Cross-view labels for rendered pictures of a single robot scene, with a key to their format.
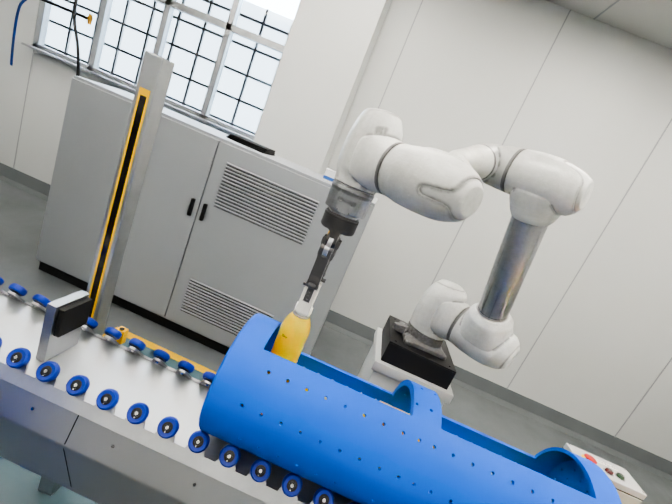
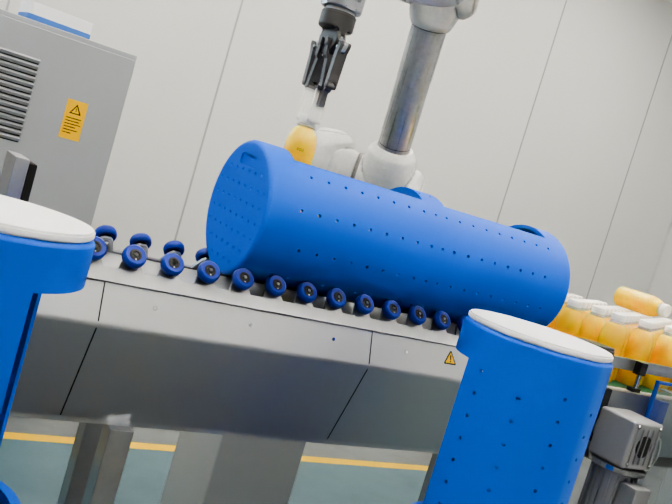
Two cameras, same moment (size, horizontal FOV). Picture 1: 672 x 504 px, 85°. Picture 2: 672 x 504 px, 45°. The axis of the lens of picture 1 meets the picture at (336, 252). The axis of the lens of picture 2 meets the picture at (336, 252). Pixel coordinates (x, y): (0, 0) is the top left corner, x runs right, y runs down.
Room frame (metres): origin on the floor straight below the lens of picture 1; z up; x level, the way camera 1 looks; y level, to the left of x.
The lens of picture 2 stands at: (-0.72, 0.89, 1.19)
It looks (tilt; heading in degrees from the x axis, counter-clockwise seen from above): 4 degrees down; 325
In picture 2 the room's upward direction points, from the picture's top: 17 degrees clockwise
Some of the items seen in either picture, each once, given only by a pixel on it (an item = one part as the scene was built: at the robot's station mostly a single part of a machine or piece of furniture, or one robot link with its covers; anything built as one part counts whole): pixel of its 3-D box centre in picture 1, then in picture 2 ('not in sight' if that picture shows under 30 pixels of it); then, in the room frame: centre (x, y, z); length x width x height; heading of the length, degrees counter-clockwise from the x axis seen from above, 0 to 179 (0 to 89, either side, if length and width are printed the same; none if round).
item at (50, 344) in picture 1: (66, 326); (12, 197); (0.78, 0.55, 1.00); 0.10 x 0.04 x 0.15; 178
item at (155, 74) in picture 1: (96, 306); not in sight; (1.12, 0.69, 0.85); 0.06 x 0.06 x 1.70; 88
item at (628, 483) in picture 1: (596, 479); not in sight; (1.01, -1.00, 1.05); 0.20 x 0.10 x 0.10; 88
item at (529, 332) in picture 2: not in sight; (539, 334); (0.29, -0.32, 1.03); 0.28 x 0.28 x 0.01
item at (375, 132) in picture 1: (374, 151); not in sight; (0.75, 0.01, 1.67); 0.13 x 0.11 x 0.16; 51
